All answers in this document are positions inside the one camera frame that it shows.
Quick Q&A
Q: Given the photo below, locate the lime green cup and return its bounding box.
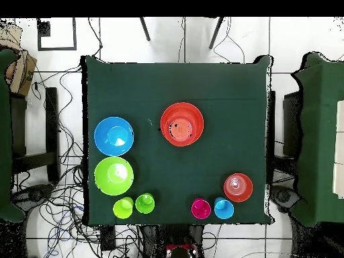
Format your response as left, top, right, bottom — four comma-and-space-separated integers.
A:
113, 196, 134, 220

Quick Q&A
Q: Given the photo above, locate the black bench frame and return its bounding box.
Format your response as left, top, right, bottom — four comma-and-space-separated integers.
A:
268, 89, 303, 186
10, 87, 60, 183

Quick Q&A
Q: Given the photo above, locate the grey chair base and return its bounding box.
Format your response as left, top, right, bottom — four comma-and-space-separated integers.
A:
269, 185, 300, 213

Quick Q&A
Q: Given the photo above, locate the pink cup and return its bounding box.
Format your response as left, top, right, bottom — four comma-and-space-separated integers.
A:
191, 198, 212, 220

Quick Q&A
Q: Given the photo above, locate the blue bowl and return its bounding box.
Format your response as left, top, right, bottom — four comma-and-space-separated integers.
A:
93, 116, 134, 157

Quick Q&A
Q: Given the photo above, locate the dark green side tablecloth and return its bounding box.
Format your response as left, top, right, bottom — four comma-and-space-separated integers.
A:
0, 48, 26, 224
291, 52, 344, 226

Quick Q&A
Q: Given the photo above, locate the black power strip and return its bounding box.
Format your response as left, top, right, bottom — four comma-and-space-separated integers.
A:
100, 224, 117, 251

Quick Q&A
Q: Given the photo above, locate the lime green bowl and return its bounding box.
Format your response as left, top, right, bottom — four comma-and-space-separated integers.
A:
93, 156, 134, 196

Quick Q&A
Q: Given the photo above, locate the small orange bowl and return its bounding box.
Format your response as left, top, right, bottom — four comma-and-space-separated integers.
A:
223, 173, 253, 203
163, 111, 201, 147

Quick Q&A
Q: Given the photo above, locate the blue cup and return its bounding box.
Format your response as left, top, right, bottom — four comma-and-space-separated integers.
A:
214, 197, 235, 220

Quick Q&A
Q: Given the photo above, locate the white block stack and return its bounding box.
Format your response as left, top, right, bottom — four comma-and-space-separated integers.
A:
332, 99, 344, 200

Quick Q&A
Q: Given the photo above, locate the cardboard box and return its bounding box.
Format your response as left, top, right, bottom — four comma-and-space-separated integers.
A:
0, 22, 38, 96

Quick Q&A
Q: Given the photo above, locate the grey stand base with knob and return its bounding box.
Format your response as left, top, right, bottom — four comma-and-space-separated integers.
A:
11, 184, 56, 213

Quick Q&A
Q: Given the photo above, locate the black square floor frame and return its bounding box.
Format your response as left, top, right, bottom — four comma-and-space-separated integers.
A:
36, 17, 77, 51

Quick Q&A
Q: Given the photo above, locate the black cable tangle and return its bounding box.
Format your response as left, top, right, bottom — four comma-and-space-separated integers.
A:
26, 64, 143, 258

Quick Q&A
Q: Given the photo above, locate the black tripod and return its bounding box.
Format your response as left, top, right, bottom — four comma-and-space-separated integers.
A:
138, 17, 225, 50

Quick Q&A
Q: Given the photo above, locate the large orange bowl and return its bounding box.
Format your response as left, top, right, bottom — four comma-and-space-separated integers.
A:
160, 102, 205, 147

